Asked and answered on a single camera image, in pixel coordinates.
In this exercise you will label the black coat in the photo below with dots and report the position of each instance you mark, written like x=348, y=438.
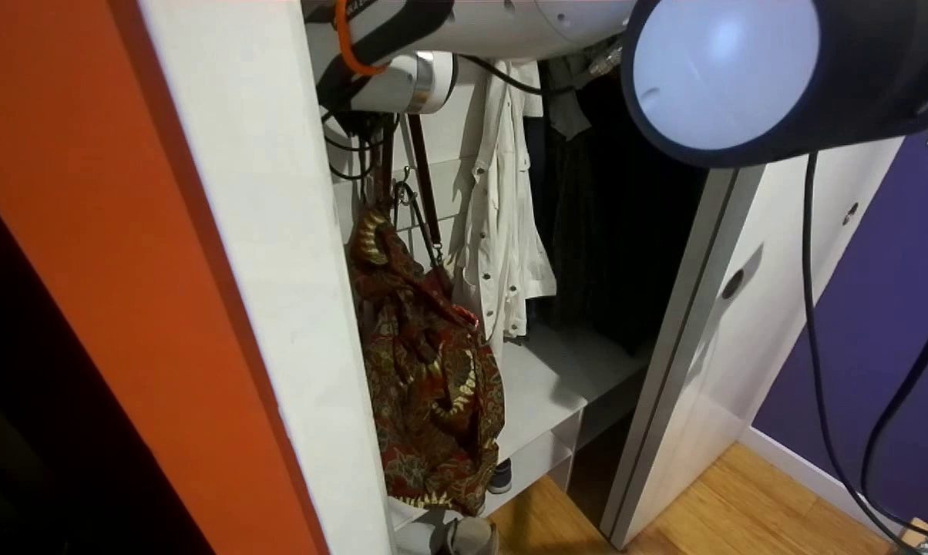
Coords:
x=605, y=226

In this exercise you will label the white coat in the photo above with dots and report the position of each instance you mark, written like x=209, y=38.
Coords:
x=505, y=236

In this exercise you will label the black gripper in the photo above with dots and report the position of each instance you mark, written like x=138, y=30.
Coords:
x=372, y=130

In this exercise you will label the grey closet base shelf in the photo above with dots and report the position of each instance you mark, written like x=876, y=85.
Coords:
x=555, y=389

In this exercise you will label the black shoe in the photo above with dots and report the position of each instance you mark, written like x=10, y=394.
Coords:
x=500, y=479

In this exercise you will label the white closet door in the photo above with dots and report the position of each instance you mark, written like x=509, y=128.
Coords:
x=751, y=358

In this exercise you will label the grey shoe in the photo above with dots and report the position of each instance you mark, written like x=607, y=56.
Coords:
x=457, y=537

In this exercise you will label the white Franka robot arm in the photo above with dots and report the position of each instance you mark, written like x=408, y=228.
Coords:
x=730, y=72

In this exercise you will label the brown patterned bag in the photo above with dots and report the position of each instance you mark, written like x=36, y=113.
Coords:
x=432, y=389

